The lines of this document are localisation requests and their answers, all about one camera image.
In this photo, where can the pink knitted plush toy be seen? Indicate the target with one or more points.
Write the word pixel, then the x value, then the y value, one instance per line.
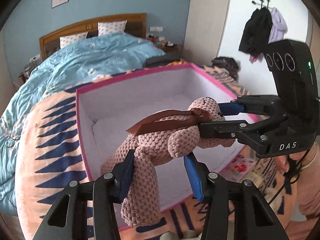
pixel 156 140

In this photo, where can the pink sweater right forearm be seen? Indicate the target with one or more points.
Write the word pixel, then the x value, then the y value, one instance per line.
pixel 307 189

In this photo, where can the orange patterned blanket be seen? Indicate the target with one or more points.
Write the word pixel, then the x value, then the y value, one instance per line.
pixel 49 157

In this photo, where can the pink storage box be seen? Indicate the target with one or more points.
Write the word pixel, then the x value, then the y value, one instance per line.
pixel 106 109

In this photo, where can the black clothing on bed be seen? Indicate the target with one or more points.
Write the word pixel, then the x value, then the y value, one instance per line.
pixel 162 60

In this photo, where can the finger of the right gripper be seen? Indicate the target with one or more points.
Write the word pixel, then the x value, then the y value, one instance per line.
pixel 236 129
pixel 232 106

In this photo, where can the lilac hanging hoodie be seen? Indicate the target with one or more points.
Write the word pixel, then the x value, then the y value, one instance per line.
pixel 279 27

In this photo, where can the right white patterned pillow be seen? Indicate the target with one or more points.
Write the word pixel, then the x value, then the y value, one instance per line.
pixel 105 28

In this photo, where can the wooden nightstand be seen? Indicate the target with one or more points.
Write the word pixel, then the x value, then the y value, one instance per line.
pixel 168 47

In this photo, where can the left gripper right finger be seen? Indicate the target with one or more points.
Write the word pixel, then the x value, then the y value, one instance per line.
pixel 253 217

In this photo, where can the wooden headboard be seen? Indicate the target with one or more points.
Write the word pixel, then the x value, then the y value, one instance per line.
pixel 50 43

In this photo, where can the black bag on bed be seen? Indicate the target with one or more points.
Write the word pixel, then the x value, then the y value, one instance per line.
pixel 227 63

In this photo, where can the blue floral duvet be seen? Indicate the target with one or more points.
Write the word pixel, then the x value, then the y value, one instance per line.
pixel 79 62

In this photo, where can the wall coat hook rack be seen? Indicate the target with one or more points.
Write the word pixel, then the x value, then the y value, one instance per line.
pixel 262 4

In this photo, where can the wall power socket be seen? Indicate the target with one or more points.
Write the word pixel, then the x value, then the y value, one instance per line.
pixel 156 29

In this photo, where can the black hanging jacket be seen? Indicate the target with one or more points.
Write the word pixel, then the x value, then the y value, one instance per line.
pixel 256 32

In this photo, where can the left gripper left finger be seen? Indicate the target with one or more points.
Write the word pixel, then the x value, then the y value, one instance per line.
pixel 67 217

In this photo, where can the right hand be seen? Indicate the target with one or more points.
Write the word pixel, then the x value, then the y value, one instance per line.
pixel 282 163

